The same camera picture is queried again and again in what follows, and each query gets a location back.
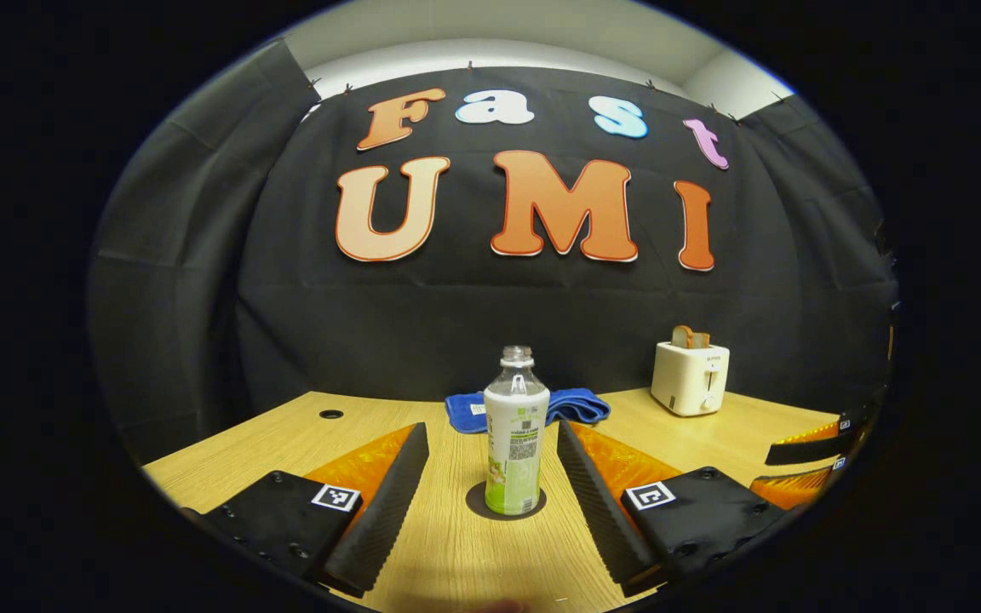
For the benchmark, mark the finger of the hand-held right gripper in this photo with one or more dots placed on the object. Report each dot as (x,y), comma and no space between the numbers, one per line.
(806,451)
(797,489)

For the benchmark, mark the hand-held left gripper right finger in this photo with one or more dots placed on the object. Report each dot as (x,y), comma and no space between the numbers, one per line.
(597,511)

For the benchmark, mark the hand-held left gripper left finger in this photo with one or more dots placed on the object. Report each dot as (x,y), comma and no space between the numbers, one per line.
(384,511)

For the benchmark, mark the dark round coaster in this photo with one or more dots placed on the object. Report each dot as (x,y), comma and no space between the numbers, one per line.
(475,504)

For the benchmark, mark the clear plastic water bottle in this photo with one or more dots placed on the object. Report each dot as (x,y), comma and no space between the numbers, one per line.
(514,443)

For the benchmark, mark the blue folded towel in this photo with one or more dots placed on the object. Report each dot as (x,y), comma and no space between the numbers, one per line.
(576,407)

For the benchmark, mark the white toaster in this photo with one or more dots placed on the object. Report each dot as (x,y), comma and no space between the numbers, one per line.
(686,379)

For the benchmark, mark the brown toast slice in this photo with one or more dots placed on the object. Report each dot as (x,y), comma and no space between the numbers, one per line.
(681,337)
(702,341)

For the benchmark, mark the black backdrop cloth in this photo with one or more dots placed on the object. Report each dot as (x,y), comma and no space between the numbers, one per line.
(201,298)

